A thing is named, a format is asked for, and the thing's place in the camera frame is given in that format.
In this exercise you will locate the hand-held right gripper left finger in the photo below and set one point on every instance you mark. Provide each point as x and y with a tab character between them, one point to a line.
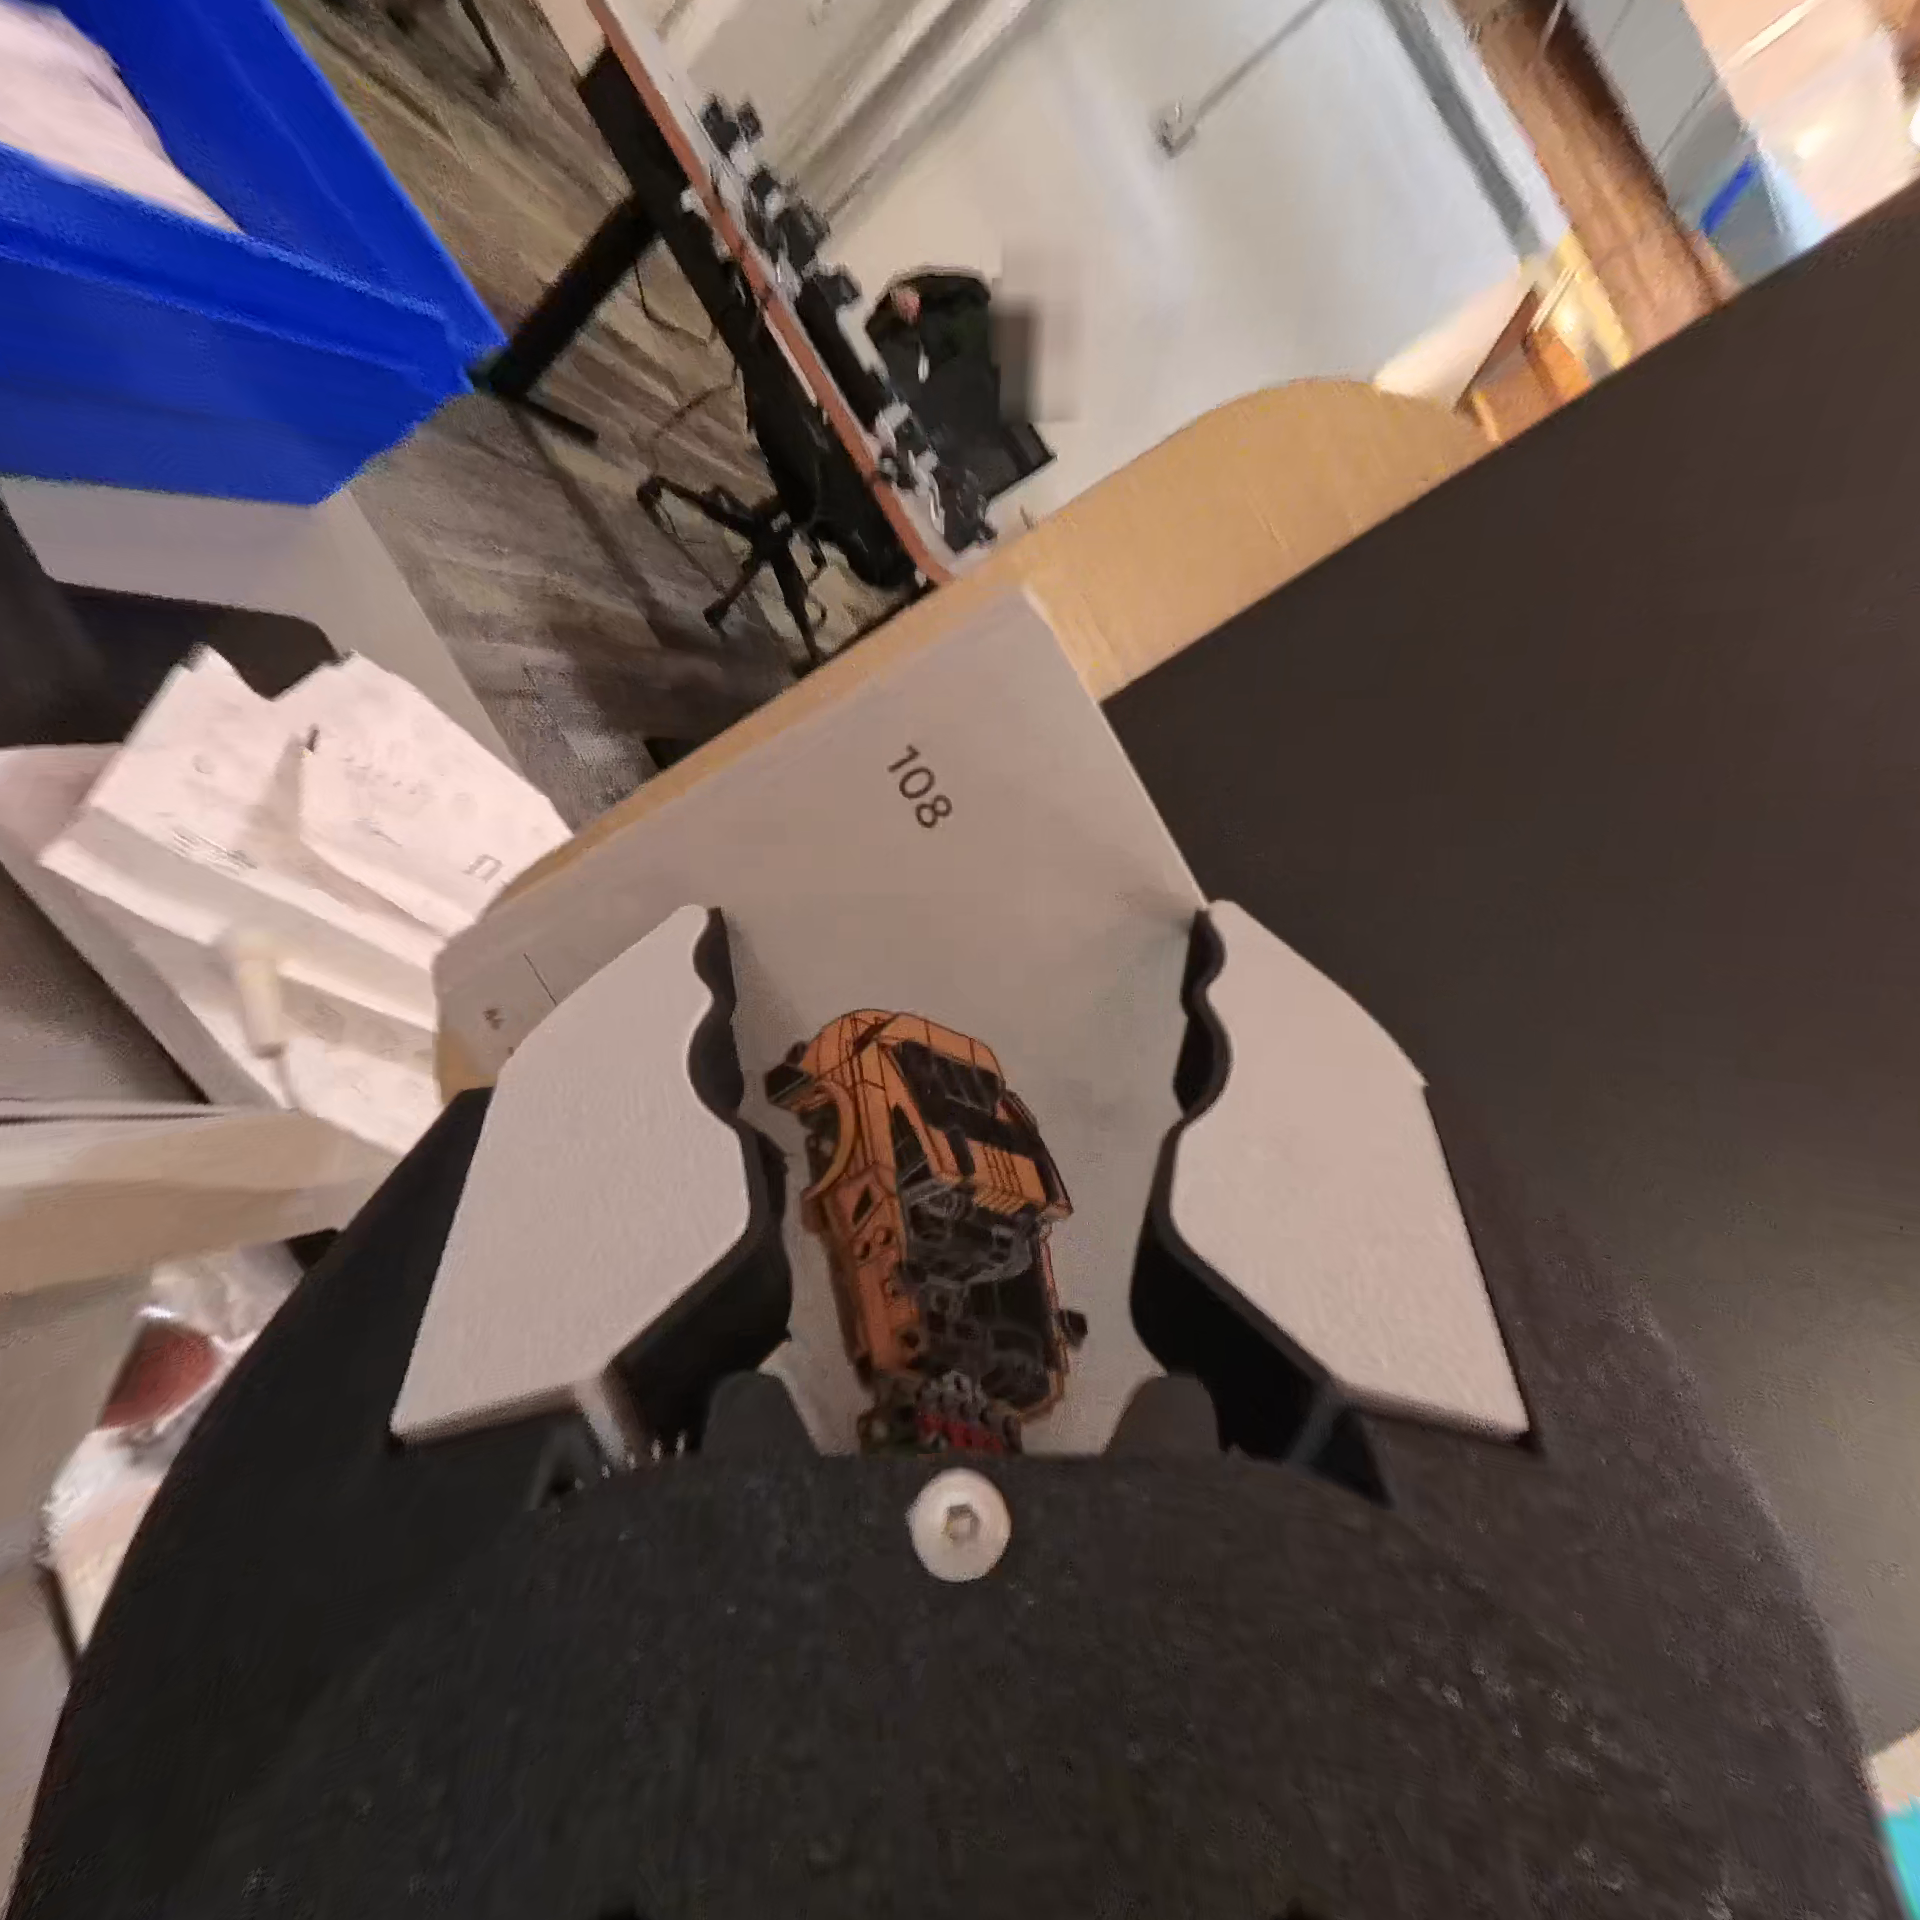
588	1201

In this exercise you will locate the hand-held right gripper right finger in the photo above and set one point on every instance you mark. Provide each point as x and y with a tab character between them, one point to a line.
1336	1201

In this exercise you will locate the lego instruction booklet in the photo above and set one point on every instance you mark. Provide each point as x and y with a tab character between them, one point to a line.
960	871

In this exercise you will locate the white paper bags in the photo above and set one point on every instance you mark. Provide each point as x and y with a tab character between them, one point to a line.
300	841

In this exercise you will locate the black office chair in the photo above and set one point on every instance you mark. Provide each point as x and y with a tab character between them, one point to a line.
788	511

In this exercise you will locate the wooden side table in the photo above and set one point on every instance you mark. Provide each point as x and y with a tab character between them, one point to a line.
766	242

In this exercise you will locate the blue plastic bin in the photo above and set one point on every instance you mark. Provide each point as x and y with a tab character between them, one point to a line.
182	300

